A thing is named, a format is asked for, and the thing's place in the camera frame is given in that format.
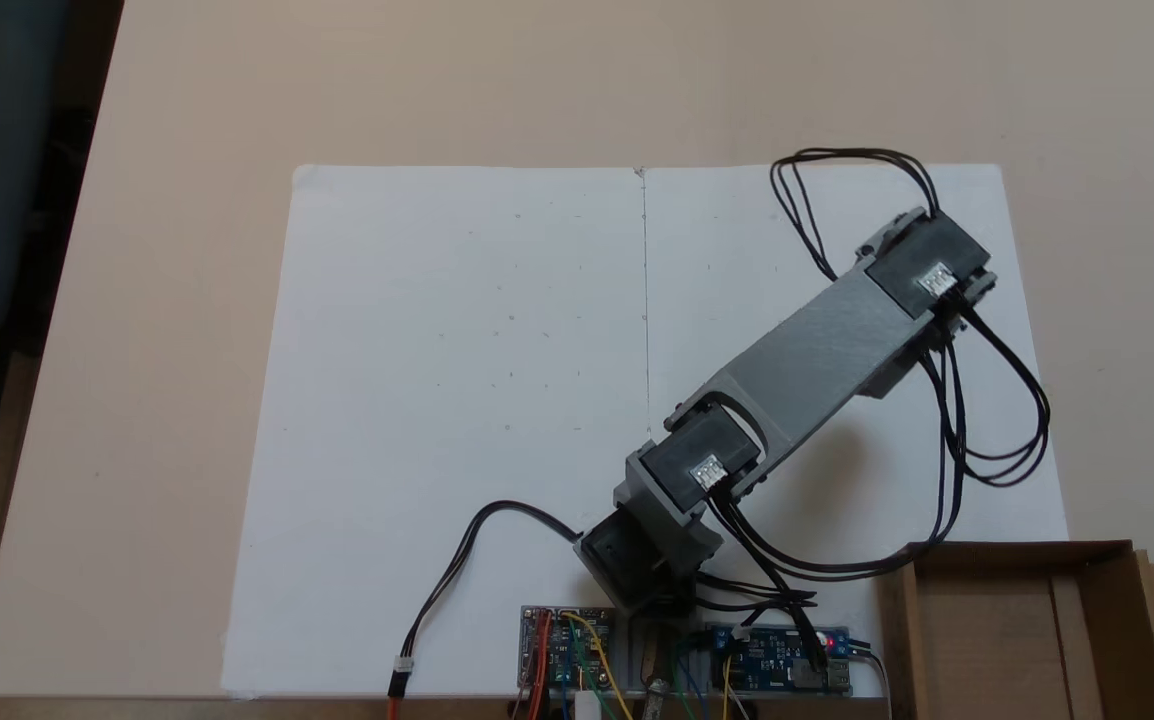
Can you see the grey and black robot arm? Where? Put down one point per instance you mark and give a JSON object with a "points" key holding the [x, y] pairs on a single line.
{"points": [[817, 350]]}

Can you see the brown cardboard box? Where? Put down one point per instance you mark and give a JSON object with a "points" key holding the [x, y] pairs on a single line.
{"points": [[997, 630]]}

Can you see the white cylinder plug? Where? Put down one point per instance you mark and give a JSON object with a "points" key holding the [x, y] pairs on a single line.
{"points": [[587, 706]]}

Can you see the white paper sheet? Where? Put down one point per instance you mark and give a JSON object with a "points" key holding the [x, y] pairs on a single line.
{"points": [[717, 250], [417, 400]]}

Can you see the blue circuit board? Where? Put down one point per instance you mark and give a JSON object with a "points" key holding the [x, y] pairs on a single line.
{"points": [[787, 662]]}

